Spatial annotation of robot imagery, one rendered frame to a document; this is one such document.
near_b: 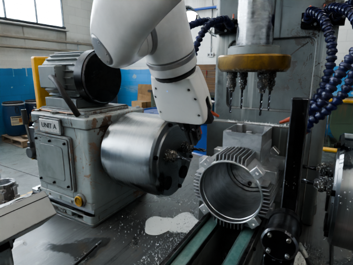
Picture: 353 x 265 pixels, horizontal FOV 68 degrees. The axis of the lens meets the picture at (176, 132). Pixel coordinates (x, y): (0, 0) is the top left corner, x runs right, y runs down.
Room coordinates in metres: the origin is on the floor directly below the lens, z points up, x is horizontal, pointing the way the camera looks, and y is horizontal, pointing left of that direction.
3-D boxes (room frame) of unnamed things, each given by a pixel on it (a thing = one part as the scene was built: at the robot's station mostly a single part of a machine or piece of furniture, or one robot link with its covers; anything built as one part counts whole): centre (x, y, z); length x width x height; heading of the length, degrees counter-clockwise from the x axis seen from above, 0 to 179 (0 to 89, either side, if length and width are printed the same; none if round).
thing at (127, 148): (0.84, 0.13, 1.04); 0.37 x 0.25 x 0.25; 60
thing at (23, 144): (5.04, 2.62, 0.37); 1.20 x 0.80 x 0.74; 145
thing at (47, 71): (0.95, 0.39, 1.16); 0.33 x 0.26 x 0.42; 60
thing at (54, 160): (0.96, 0.34, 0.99); 0.35 x 0.31 x 0.37; 60
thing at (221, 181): (0.66, -0.17, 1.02); 0.20 x 0.19 x 0.19; 149
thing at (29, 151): (0.94, 0.51, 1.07); 0.08 x 0.07 x 0.20; 150
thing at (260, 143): (0.70, -0.20, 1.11); 0.12 x 0.11 x 0.07; 149
